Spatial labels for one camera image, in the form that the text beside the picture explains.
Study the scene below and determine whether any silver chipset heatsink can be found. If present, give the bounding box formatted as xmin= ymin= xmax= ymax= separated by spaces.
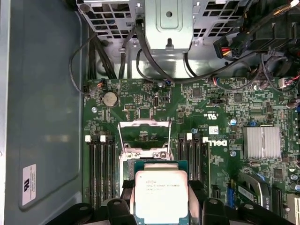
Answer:
xmin=242 ymin=126 xmax=282 ymax=160

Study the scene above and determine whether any thick black cable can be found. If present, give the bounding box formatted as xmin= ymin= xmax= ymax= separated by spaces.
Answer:
xmin=135 ymin=16 xmax=261 ymax=84

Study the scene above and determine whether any CPU socket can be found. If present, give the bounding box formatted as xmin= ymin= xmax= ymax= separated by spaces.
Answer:
xmin=118 ymin=150 xmax=175 ymax=188

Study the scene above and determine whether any black cable bundle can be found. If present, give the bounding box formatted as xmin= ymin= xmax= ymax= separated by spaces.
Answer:
xmin=87 ymin=35 xmax=119 ymax=80

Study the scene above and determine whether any black power wire bundle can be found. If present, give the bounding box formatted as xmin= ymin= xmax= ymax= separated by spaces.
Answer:
xmin=212 ymin=0 xmax=300 ymax=79

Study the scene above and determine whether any metal drive cage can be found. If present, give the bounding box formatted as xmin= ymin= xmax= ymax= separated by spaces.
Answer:
xmin=76 ymin=0 xmax=243 ymax=79

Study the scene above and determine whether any green motherboard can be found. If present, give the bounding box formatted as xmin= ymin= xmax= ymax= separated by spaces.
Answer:
xmin=82 ymin=77 xmax=300 ymax=225

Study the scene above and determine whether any white case label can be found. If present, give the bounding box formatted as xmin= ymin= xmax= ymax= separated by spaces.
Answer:
xmin=22 ymin=163 xmax=38 ymax=207

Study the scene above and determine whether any black PC case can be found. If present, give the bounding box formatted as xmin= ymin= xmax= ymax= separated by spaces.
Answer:
xmin=0 ymin=0 xmax=300 ymax=225

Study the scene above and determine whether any thin black cable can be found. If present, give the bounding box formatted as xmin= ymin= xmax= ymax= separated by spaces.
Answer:
xmin=68 ymin=32 xmax=100 ymax=97

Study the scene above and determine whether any metal socket cover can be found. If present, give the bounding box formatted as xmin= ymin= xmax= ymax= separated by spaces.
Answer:
xmin=116 ymin=118 xmax=173 ymax=157

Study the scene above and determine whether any silver coin battery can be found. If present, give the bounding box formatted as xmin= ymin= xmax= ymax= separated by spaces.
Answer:
xmin=102 ymin=90 xmax=118 ymax=108

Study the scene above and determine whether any silver CPU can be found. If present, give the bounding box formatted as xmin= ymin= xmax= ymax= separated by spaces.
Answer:
xmin=133 ymin=160 xmax=190 ymax=225

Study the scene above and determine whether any black expansion slot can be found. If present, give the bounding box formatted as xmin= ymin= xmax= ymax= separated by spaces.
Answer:
xmin=271 ymin=186 xmax=285 ymax=220

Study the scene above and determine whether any black RAM slot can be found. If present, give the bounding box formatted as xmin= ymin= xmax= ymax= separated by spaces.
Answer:
xmin=201 ymin=138 xmax=210 ymax=188
xmin=193 ymin=133 xmax=201 ymax=182
xmin=177 ymin=133 xmax=186 ymax=188
xmin=112 ymin=135 xmax=120 ymax=200
xmin=106 ymin=135 xmax=113 ymax=202

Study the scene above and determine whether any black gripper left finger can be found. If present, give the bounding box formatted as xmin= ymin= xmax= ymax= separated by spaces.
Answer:
xmin=46 ymin=180 xmax=136 ymax=225

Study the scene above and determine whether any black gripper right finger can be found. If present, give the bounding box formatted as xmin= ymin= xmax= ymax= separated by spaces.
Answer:
xmin=187 ymin=180 xmax=297 ymax=225

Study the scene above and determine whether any black graphics card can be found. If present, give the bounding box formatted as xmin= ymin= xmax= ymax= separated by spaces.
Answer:
xmin=236 ymin=171 xmax=274 ymax=213

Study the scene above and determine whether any RAM slot with white latch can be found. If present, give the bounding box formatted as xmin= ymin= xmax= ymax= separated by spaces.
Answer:
xmin=186 ymin=132 xmax=193 ymax=181
xmin=98 ymin=135 xmax=106 ymax=207
xmin=84 ymin=135 xmax=97 ymax=209

